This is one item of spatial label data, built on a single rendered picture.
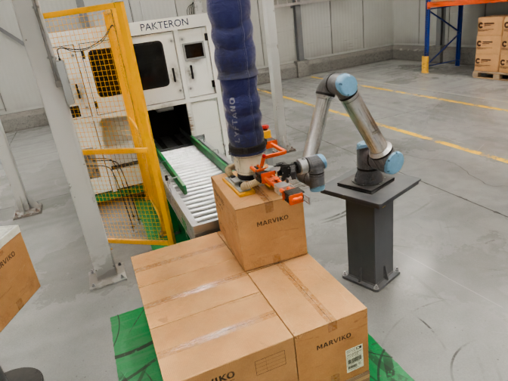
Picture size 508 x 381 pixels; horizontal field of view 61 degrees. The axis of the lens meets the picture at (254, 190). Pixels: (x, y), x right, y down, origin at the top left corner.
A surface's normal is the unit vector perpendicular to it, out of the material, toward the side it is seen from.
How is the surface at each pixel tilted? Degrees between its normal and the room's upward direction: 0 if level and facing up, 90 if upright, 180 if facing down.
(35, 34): 90
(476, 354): 0
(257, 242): 90
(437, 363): 0
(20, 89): 90
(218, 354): 0
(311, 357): 90
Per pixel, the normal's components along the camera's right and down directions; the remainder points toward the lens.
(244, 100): 0.11, 0.14
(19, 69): 0.37, 0.32
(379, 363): -0.12, -0.92
